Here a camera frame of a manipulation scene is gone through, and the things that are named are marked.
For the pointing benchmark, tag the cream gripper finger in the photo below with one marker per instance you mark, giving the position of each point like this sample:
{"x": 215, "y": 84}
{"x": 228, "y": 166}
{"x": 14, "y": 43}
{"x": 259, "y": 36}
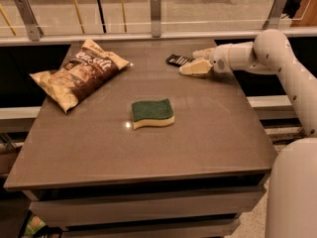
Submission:
{"x": 203, "y": 54}
{"x": 196, "y": 67}

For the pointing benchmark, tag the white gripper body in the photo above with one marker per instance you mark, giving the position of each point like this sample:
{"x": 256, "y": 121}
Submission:
{"x": 220, "y": 59}

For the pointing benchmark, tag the black rxbar chocolate bar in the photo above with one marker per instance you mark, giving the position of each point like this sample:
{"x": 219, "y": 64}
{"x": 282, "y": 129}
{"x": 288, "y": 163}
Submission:
{"x": 178, "y": 61}

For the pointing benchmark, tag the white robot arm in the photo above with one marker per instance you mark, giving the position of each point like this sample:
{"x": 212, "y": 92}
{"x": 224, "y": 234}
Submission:
{"x": 291, "y": 210}

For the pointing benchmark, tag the green and yellow sponge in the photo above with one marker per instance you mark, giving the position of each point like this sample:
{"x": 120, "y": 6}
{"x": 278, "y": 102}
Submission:
{"x": 152, "y": 113}

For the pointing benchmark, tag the brown sea salt chip bag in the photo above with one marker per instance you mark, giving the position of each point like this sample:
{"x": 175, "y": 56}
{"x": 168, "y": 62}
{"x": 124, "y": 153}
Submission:
{"x": 85, "y": 72}

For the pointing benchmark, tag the green packet under table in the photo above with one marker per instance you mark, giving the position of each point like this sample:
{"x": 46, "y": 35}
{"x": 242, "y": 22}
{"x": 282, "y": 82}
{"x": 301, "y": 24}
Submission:
{"x": 34, "y": 224}

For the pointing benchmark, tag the middle metal railing bracket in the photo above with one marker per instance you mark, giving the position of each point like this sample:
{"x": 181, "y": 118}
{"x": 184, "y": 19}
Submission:
{"x": 155, "y": 6}

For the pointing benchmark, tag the metal railing bracket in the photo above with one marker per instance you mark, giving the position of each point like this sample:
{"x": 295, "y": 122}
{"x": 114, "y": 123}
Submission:
{"x": 155, "y": 6}
{"x": 274, "y": 15}
{"x": 34, "y": 31}

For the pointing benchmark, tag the right metal railing bracket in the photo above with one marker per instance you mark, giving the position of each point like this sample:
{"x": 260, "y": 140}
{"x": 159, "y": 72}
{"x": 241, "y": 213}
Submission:
{"x": 274, "y": 15}

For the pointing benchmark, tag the left metal railing bracket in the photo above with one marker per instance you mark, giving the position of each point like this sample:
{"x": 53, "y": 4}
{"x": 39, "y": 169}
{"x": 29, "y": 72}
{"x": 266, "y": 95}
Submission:
{"x": 34, "y": 31}

